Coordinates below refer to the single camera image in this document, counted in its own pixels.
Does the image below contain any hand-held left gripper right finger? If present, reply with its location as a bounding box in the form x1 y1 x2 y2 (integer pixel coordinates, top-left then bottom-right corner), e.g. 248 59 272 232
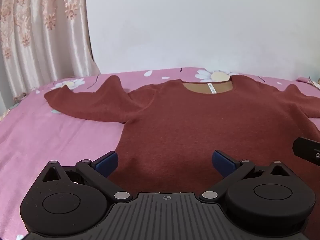
199 150 293 202

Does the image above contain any rust red knit sweater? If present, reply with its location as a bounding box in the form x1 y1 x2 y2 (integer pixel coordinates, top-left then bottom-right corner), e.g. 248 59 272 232
44 74 320 194

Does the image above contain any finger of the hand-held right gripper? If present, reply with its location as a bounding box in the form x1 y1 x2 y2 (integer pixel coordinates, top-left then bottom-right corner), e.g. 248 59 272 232
292 137 320 166

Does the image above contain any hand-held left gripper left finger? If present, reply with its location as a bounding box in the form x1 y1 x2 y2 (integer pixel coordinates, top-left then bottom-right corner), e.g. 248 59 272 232
41 151 133 202

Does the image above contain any cream patterned curtain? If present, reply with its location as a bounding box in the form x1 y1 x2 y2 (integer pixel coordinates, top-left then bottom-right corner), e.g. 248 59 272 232
0 0 101 117

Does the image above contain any pink floral bed sheet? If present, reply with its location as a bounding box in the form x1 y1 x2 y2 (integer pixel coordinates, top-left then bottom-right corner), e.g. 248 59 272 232
0 67 320 240

